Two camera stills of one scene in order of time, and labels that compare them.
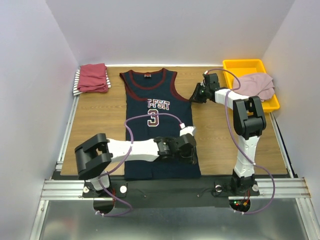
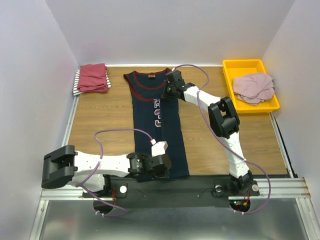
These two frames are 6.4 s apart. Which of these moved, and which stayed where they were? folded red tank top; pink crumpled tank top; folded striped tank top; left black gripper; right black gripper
Moved: left black gripper; right black gripper
Stayed: folded red tank top; pink crumpled tank top; folded striped tank top
